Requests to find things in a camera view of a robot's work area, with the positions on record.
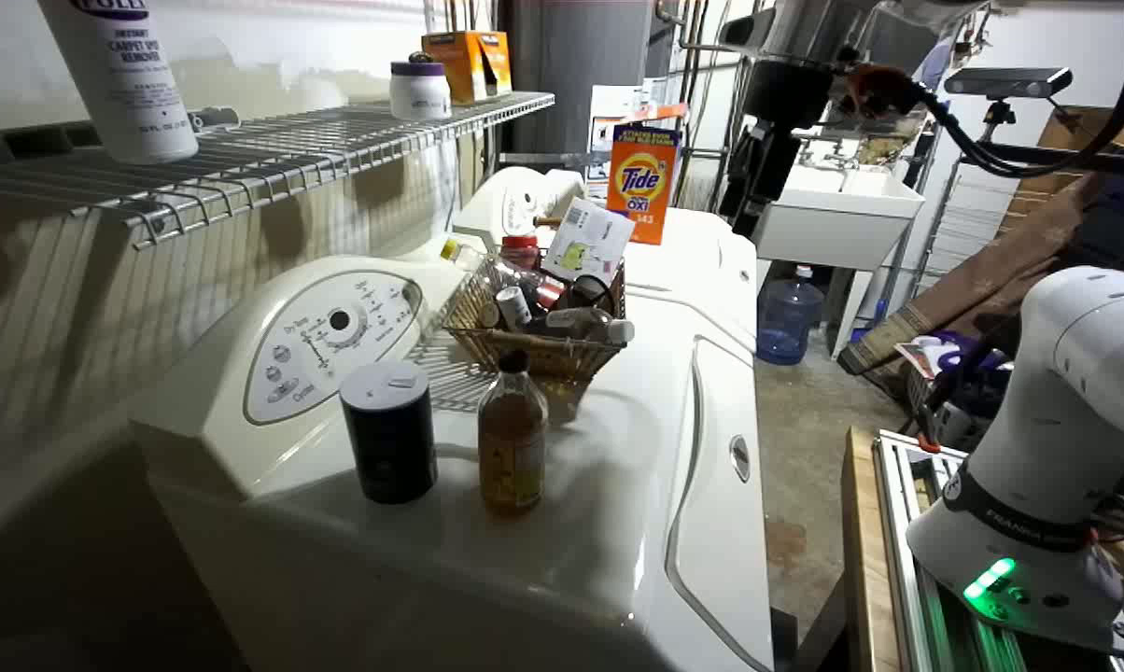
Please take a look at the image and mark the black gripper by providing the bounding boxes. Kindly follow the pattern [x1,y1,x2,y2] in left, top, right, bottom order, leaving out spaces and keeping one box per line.
[718,57,840,244]

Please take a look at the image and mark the black jar white lid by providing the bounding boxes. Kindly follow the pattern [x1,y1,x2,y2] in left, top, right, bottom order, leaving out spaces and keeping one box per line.
[337,362,439,508]

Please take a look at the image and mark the white wire shelf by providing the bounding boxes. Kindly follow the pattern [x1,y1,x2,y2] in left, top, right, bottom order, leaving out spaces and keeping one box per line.
[0,86,560,254]

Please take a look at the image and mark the small white jar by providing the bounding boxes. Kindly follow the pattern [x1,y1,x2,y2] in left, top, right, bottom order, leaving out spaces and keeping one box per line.
[384,57,417,124]
[406,53,458,124]

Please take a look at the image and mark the brown wooden planks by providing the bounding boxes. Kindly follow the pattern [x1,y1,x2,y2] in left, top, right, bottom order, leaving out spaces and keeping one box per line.
[838,107,1124,379]

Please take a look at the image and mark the tall white plastic bottle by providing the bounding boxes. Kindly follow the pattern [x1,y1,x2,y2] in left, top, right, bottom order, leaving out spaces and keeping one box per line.
[32,0,200,168]

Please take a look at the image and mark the orange cardboard box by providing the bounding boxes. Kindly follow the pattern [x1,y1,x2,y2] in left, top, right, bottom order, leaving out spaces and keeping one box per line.
[417,30,490,107]
[475,26,515,99]

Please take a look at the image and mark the grey metal cabinet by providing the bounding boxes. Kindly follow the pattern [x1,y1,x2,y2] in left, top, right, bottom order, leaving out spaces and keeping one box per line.
[504,0,656,162]

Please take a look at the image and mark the brown wicker basket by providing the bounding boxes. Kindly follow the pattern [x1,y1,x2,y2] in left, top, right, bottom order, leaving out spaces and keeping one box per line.
[438,264,637,427]

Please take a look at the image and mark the white washing machine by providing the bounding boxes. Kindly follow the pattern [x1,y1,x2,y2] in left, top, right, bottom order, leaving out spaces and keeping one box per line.
[126,226,778,672]

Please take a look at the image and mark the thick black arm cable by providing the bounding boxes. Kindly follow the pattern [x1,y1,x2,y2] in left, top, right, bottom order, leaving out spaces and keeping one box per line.
[902,0,1124,178]

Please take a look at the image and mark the aluminium frame rail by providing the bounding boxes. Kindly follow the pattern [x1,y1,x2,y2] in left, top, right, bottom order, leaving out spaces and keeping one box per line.
[874,427,1039,672]

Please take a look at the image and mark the blue water jug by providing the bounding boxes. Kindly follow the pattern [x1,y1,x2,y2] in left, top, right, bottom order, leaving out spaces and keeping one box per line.
[755,264,828,368]

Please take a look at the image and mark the amber glass bottle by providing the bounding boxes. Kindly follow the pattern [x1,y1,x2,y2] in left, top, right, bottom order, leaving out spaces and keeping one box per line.
[475,347,554,519]

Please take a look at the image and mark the black camera on tripod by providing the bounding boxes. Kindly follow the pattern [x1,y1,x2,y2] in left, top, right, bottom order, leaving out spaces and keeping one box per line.
[887,65,1075,304]

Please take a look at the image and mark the white utility sink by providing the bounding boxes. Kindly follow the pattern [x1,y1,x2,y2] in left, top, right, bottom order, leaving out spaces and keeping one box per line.
[755,149,925,277]

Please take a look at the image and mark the orange Tide detergent box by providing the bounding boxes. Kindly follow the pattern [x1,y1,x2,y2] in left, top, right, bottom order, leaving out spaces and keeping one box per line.
[605,119,686,250]

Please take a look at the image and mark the wooden base board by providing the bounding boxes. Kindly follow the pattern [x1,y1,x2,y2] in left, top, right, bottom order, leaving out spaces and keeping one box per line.
[838,427,902,672]

